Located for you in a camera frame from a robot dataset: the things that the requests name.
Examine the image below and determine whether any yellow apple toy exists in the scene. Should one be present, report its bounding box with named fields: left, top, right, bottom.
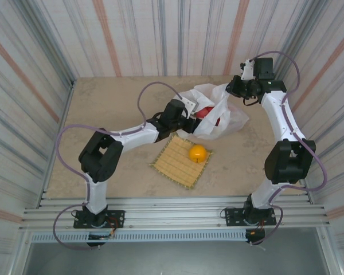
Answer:
left=188, top=144, right=208, bottom=163

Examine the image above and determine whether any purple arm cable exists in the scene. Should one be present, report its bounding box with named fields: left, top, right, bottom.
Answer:
left=53, top=82, right=190, bottom=250
left=248, top=50, right=329, bottom=247

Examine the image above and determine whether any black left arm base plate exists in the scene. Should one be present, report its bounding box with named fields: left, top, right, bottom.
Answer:
left=73, top=209, right=126, bottom=229

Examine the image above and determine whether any woven bamboo mat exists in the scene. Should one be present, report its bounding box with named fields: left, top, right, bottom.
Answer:
left=148, top=132, right=214, bottom=190

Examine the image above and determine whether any red crinkled fruit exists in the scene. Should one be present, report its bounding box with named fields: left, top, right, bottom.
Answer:
left=196, top=105, right=216, bottom=120

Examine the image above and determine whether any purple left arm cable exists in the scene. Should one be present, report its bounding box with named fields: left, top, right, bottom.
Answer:
left=53, top=82, right=190, bottom=250

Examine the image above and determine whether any aluminium rail frame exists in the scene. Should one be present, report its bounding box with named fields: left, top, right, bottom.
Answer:
left=18, top=197, right=332, bottom=230

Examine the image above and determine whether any slotted grey cable duct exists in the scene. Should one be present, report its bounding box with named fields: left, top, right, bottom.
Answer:
left=30, top=231, right=247, bottom=243

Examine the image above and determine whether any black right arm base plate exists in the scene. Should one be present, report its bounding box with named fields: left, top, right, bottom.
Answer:
left=224, top=207, right=277, bottom=227

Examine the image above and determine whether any white plastic bag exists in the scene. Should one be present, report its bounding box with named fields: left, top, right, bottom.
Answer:
left=179, top=82, right=250, bottom=141

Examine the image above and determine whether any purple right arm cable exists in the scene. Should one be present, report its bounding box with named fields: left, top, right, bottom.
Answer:
left=248, top=50, right=329, bottom=247

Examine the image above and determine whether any aluminium side rail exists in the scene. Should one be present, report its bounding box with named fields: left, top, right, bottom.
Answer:
left=302, top=180, right=315, bottom=205
left=37, top=80, right=77, bottom=207

